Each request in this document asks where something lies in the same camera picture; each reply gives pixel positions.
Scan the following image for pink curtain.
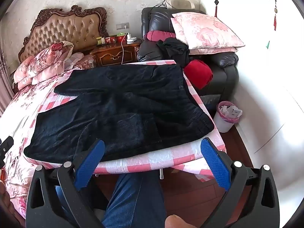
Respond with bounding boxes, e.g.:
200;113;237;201
0;52;15;114

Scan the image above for black pants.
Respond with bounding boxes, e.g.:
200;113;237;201
24;64;215;162

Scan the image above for red folded cloth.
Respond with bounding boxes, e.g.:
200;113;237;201
183;59;214;90

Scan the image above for black leather armchair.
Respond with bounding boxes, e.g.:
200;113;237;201
137;7;239;105

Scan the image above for large pink floral pillow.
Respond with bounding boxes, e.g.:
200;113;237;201
170;12;245;50

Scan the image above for white charger with cable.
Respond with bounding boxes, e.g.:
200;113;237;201
121;32;131;64

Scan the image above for pink checkered plastic sheet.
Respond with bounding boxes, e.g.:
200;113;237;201
24;59;226;183

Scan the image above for beige headrest massager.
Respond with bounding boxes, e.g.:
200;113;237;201
166;0;196;10

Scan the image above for person's right hand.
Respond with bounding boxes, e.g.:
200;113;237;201
165;215;188;228

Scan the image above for maroon cushion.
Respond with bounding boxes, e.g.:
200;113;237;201
144;30;177;42

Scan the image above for person's leg in jeans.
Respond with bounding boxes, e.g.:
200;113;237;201
56;170;167;228

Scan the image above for diamond hanging ornament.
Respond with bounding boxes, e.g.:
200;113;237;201
212;0;220;18

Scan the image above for pink striped pillow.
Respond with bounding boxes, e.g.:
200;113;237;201
64;52;95;70

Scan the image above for white trash bin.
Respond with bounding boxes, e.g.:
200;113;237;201
213;101;243;133

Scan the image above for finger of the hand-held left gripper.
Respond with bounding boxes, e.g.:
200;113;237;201
0;136;14;169

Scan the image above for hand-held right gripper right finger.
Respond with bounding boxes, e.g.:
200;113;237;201
201;137;281;228

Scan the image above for carved wooden nightstand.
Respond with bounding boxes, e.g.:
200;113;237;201
90;39;142;67

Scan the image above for flat pink pillow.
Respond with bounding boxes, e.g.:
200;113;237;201
189;46;238;55

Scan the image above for long tassel hanging ornament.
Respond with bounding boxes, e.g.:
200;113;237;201
273;0;278;31

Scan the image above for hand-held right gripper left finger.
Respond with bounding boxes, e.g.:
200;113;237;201
26;140;106;228

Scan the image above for folded pink floral quilt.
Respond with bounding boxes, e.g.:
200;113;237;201
13;41;74;91

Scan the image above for black clothes pile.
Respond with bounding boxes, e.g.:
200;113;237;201
156;37;190;67

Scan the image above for pink floral bedsheet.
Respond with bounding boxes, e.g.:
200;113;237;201
0;69;79;221

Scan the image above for bed with tufted headboard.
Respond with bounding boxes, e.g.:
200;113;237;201
0;5;226;221

